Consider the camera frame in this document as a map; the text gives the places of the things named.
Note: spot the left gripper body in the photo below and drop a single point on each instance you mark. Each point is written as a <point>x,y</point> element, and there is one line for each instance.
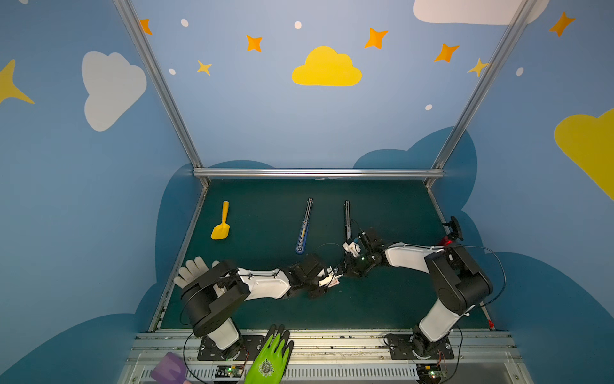
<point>319,277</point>

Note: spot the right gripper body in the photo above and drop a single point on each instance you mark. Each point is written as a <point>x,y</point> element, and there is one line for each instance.
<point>355,262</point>

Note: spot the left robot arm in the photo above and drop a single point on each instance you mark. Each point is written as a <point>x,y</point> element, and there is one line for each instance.
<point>211,295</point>

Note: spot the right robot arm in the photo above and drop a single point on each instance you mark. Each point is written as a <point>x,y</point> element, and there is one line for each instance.
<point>459,282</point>

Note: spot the red black clamp tool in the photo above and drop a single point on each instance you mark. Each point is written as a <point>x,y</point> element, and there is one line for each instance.
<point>454,232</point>

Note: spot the green black work glove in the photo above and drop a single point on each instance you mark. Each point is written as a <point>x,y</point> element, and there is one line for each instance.
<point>270,365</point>

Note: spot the yellow toy shovel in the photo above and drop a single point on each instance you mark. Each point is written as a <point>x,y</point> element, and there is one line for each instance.
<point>222,230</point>

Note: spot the white cotton glove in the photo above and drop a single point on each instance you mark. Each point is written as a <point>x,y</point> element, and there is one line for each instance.
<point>192,270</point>

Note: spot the purple cloth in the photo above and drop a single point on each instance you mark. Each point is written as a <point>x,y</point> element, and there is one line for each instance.
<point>170,370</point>

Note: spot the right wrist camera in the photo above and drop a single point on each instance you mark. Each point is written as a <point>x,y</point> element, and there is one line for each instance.
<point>353,247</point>

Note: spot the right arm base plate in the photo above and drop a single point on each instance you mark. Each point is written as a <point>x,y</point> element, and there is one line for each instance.
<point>411,347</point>

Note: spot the aluminium frame back bar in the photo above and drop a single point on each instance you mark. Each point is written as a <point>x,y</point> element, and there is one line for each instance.
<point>317,173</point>

